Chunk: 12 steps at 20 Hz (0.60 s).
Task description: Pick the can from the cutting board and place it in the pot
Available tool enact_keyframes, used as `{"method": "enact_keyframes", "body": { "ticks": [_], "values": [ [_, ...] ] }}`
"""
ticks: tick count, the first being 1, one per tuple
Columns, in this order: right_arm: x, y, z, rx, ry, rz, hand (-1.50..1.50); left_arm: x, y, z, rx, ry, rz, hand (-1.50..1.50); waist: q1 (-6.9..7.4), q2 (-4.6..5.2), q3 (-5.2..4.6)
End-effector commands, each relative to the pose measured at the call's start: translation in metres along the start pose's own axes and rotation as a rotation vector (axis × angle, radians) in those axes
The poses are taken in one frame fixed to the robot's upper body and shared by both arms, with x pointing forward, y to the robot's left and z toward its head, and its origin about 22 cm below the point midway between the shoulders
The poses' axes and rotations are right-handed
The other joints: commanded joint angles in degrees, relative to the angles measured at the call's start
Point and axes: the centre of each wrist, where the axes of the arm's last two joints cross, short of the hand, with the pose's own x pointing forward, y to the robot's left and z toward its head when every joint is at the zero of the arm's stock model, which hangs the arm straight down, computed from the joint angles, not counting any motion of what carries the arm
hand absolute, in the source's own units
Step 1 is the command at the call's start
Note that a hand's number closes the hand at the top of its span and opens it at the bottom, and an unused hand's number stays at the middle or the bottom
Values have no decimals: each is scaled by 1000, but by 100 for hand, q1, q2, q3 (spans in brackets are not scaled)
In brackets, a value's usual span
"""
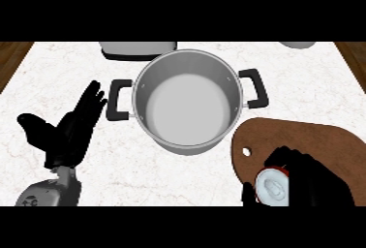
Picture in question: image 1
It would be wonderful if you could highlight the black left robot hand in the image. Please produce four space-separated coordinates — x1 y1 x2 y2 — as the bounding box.
16 79 109 171

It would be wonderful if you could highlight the red can with pale lid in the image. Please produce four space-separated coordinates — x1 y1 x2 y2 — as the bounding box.
252 165 292 207

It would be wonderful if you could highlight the brown wooden cutting board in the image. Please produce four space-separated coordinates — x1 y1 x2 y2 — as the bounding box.
230 116 366 207

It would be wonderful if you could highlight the pale grey round object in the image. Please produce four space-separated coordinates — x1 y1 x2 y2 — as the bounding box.
277 42 317 50

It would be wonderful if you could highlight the grey pot with black handles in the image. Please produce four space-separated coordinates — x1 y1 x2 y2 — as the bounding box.
106 48 270 157

